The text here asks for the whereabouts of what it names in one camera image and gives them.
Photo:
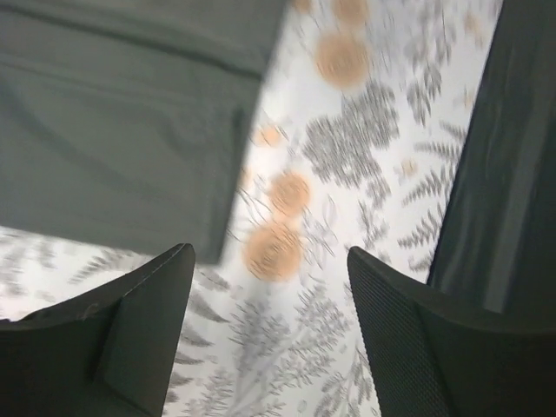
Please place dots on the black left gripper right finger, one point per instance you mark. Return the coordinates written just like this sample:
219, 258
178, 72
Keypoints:
431, 355

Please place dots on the dark grey t shirt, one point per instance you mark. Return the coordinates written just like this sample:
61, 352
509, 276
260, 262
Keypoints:
124, 123

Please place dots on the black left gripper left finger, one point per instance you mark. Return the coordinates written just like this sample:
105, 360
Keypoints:
107, 352

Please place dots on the floral patterned table mat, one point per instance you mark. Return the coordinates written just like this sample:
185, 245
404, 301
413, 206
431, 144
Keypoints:
355, 141

